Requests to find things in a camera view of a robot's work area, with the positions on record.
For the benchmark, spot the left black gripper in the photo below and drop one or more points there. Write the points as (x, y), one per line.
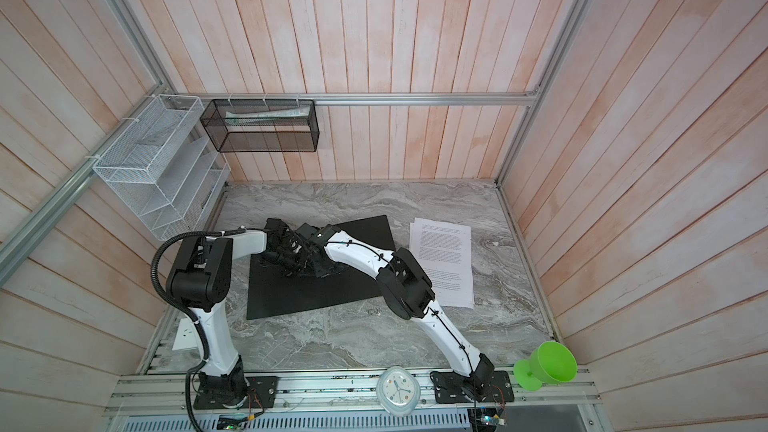
(298, 265)

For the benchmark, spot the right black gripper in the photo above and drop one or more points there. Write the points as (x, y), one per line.
(321, 272)

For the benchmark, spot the blue black file folder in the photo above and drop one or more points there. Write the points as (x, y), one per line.
(274, 291)

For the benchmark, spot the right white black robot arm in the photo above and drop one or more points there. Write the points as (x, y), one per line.
(408, 292)

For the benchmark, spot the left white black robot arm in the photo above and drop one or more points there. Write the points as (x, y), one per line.
(198, 284)

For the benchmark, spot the white printed paper stack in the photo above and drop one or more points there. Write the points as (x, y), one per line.
(444, 252)

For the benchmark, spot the white round clock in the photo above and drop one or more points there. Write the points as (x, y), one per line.
(398, 391)

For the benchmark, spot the black mesh wall basket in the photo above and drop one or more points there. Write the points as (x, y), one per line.
(262, 125)

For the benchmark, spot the white wall socket plate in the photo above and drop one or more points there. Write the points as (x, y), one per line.
(186, 337)

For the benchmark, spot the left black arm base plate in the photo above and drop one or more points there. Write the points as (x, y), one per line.
(255, 393)

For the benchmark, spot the white wire mesh shelf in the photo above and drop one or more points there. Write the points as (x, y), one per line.
(166, 172)

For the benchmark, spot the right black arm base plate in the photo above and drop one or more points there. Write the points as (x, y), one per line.
(452, 388)

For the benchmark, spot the aluminium front rail frame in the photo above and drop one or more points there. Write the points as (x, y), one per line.
(346, 400)

